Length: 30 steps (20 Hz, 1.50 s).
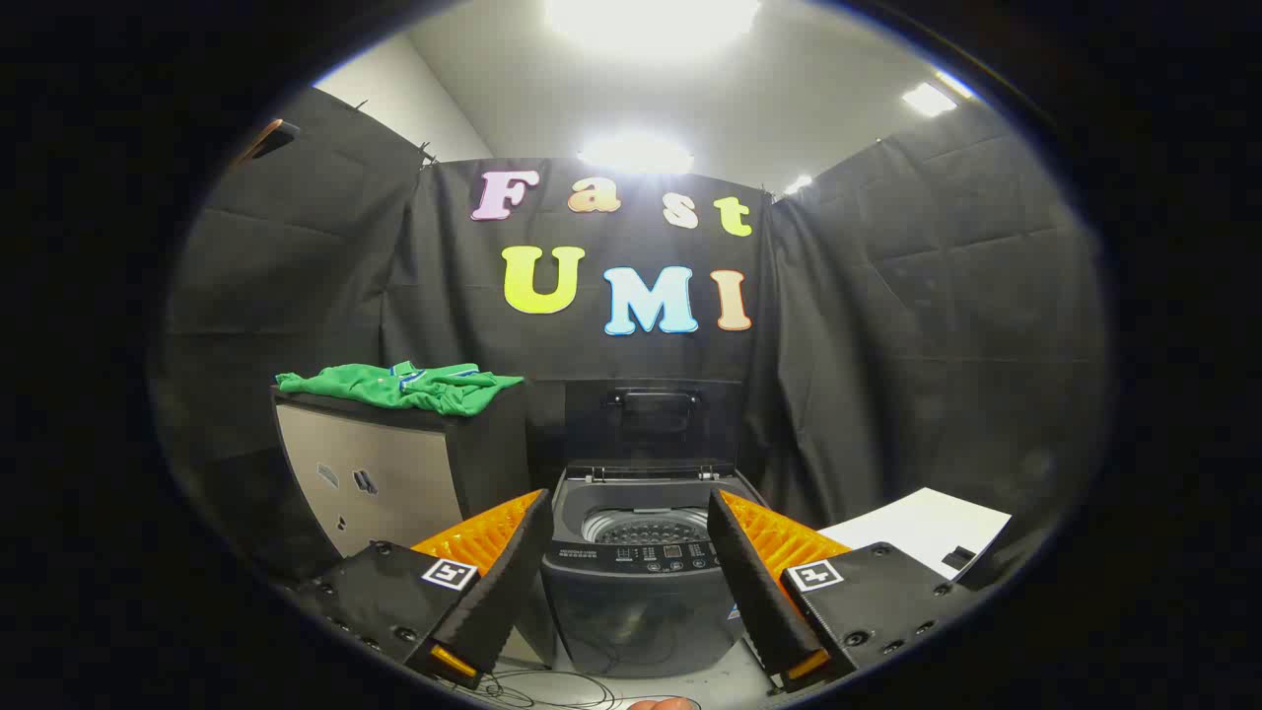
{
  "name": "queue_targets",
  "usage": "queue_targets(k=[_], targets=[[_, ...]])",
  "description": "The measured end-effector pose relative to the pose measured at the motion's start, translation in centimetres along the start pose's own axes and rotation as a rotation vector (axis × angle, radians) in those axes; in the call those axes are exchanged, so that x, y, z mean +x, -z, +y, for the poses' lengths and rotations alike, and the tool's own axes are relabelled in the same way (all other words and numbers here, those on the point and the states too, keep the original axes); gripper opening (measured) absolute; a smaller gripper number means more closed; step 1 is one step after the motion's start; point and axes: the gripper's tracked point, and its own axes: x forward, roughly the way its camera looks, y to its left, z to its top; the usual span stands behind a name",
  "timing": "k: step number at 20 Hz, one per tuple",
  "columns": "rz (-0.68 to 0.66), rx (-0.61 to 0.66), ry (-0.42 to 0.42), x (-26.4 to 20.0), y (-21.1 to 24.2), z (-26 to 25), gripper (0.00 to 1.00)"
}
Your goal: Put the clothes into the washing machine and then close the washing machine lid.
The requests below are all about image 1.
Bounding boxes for brown bar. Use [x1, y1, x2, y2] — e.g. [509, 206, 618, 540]
[232, 118, 302, 169]

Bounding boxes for large ceiling light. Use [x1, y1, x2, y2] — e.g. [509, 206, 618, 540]
[542, 0, 762, 60]

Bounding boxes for thin black cables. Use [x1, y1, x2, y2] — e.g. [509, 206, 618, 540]
[444, 661, 706, 710]

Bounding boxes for rectangular ceiling light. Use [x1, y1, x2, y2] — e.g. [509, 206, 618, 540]
[900, 82, 959, 119]

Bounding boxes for dark grey washing machine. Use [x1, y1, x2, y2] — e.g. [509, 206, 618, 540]
[540, 461, 780, 679]

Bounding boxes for green polo shirt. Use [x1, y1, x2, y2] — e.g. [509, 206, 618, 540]
[275, 361, 526, 418]

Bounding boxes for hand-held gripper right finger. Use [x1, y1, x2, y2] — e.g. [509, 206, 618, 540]
[706, 488, 977, 691]

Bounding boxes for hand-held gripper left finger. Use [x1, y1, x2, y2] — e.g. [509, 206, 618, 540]
[296, 488, 555, 689]

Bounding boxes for grey cabinet with dark top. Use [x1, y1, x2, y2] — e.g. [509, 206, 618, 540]
[271, 380, 533, 558]

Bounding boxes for white board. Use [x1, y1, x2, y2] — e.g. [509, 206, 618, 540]
[818, 487, 1014, 583]

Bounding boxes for black backdrop cloth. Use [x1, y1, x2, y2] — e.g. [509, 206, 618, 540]
[148, 87, 1110, 583]

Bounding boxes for round ceiling light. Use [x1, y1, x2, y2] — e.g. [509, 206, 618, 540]
[577, 133, 696, 177]

